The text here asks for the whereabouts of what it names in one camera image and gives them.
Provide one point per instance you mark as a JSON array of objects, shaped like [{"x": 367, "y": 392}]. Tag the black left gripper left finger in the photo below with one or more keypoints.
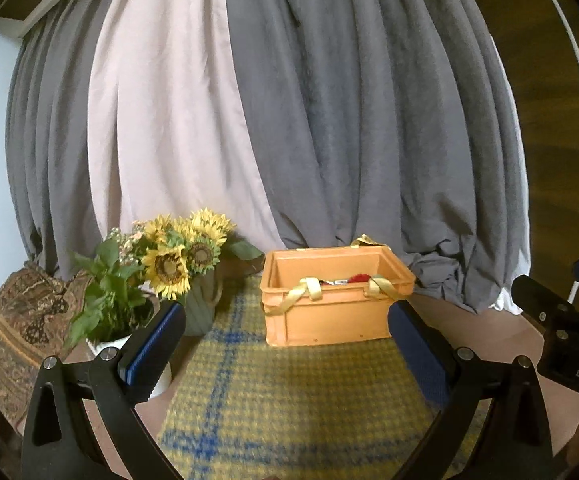
[{"x": 59, "y": 442}]

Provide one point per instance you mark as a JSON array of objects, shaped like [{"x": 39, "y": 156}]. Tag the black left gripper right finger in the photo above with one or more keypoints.
[{"x": 515, "y": 441}]

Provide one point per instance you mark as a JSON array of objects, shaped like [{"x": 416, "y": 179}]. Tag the red plush strawberry toy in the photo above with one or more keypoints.
[{"x": 359, "y": 278}]

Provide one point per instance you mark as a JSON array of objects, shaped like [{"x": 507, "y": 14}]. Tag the Mickey Mouse plush toy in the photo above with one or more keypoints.
[{"x": 343, "y": 281}]

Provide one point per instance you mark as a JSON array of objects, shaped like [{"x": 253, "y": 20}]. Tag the white plant pot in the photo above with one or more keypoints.
[{"x": 143, "y": 366}]

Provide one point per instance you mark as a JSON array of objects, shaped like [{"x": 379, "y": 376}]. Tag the patterned brown rug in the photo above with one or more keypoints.
[{"x": 35, "y": 314}]

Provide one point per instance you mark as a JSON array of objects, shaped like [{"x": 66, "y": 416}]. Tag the green potted plant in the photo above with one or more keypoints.
[{"x": 115, "y": 306}]

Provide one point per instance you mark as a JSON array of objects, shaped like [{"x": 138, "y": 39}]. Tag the yellow blue plaid mat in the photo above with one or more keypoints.
[{"x": 246, "y": 410}]

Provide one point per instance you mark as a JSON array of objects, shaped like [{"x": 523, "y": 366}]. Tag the grey ribbed vase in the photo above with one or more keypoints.
[{"x": 201, "y": 303}]

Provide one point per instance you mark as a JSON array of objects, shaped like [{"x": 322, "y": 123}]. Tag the artificial sunflower bouquet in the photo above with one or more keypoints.
[{"x": 166, "y": 253}]

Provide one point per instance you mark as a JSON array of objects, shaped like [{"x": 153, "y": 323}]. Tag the orange plastic storage crate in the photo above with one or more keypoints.
[{"x": 300, "y": 312}]

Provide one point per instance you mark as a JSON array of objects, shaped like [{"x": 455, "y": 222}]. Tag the grey curtain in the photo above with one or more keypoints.
[{"x": 387, "y": 118}]

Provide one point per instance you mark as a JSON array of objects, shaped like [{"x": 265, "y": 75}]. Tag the white sheer curtain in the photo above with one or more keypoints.
[{"x": 166, "y": 127}]

